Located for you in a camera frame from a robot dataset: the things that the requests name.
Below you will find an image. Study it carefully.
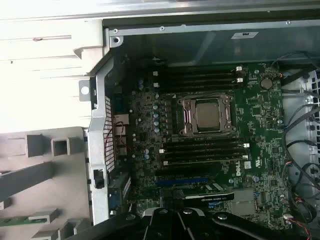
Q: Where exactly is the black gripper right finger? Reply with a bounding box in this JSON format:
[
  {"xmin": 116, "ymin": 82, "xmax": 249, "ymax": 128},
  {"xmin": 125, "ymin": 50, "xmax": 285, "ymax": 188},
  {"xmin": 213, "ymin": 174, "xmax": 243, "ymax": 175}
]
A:
[{"xmin": 176, "ymin": 209, "xmax": 310, "ymax": 240}]

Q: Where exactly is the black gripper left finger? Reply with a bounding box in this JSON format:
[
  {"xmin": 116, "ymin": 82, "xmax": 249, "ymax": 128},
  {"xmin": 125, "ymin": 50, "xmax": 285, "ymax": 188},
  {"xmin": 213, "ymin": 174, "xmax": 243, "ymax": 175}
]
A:
[{"xmin": 65, "ymin": 208, "xmax": 177, "ymax": 240}]

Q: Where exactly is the green RAM stick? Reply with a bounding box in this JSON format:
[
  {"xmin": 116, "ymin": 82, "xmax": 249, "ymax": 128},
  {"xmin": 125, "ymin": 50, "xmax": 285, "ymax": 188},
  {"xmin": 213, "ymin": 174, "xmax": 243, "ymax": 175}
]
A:
[{"xmin": 0, "ymin": 216, "xmax": 29, "ymax": 226}]

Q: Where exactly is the RAM slot with white clips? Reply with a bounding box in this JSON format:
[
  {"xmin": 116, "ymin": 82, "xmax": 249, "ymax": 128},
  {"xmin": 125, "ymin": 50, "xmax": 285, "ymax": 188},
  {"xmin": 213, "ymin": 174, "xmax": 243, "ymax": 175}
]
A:
[
  {"xmin": 152, "ymin": 76, "xmax": 245, "ymax": 88},
  {"xmin": 162, "ymin": 153, "xmax": 251, "ymax": 166},
  {"xmin": 151, "ymin": 65, "xmax": 244, "ymax": 76},
  {"xmin": 159, "ymin": 141, "xmax": 251, "ymax": 154}
]

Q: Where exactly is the black graphics card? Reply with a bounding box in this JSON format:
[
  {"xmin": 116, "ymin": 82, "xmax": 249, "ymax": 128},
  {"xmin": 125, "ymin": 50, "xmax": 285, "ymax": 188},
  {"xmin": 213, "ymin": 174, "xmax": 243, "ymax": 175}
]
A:
[{"xmin": 158, "ymin": 182, "xmax": 236, "ymax": 210}]

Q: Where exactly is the blue expansion slot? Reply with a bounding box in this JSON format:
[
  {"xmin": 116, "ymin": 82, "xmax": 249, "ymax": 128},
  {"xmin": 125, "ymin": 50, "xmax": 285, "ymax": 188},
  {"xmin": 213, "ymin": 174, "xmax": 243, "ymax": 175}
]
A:
[{"xmin": 156, "ymin": 178, "xmax": 209, "ymax": 187}]

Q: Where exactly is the black expansion slot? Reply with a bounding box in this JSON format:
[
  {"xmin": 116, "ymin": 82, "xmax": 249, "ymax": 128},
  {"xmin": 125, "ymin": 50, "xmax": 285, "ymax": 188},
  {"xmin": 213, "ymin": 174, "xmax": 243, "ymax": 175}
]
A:
[{"xmin": 155, "ymin": 169, "xmax": 221, "ymax": 178}]

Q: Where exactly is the grey parts rack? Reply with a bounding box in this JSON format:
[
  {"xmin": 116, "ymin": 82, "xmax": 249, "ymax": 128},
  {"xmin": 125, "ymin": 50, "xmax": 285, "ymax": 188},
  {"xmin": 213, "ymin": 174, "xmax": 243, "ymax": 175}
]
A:
[{"xmin": 0, "ymin": 126, "xmax": 91, "ymax": 240}]

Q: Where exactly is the metal CPU socket cover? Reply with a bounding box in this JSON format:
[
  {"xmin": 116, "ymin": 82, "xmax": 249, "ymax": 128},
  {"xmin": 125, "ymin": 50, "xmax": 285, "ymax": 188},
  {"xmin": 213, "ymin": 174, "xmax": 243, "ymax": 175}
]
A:
[{"xmin": 176, "ymin": 96, "xmax": 237, "ymax": 137}]

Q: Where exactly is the black and silver PC case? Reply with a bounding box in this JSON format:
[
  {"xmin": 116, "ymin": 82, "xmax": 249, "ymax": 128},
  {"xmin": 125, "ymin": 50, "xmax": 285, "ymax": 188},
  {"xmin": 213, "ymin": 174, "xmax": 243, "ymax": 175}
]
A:
[{"xmin": 78, "ymin": 9, "xmax": 320, "ymax": 240}]

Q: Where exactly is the silver CPU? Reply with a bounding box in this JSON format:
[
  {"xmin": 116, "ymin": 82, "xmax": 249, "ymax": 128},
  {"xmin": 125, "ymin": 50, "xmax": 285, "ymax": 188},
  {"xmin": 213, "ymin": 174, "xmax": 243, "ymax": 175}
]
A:
[{"xmin": 194, "ymin": 99, "xmax": 225, "ymax": 133}]

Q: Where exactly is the green motherboard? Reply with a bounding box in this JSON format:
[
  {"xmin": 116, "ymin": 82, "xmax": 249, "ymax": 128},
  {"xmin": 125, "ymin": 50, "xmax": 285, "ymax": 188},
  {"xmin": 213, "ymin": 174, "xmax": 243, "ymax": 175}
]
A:
[{"xmin": 112, "ymin": 61, "xmax": 296, "ymax": 236}]

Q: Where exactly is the round silver coin battery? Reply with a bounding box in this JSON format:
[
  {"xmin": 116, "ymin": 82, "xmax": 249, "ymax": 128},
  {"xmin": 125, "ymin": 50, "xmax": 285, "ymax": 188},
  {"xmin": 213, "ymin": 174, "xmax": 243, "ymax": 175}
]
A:
[{"xmin": 260, "ymin": 77, "xmax": 273, "ymax": 90}]

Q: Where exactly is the silver perforated drive cage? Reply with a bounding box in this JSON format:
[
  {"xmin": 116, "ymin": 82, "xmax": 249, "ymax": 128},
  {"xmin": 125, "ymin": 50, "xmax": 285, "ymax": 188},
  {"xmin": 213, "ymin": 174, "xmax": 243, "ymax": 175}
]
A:
[{"xmin": 282, "ymin": 67, "xmax": 320, "ymax": 240}]

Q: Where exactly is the white label sticker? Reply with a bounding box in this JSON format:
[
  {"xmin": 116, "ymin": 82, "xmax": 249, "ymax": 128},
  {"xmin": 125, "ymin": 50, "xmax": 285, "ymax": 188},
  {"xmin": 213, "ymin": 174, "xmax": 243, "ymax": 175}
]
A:
[{"xmin": 231, "ymin": 31, "xmax": 260, "ymax": 40}]

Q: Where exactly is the thin wire locking lever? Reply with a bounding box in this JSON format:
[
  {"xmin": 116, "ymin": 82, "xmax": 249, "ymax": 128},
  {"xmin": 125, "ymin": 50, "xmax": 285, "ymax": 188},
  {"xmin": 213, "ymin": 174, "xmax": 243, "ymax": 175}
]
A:
[{"xmin": 174, "ymin": 92, "xmax": 236, "ymax": 99}]

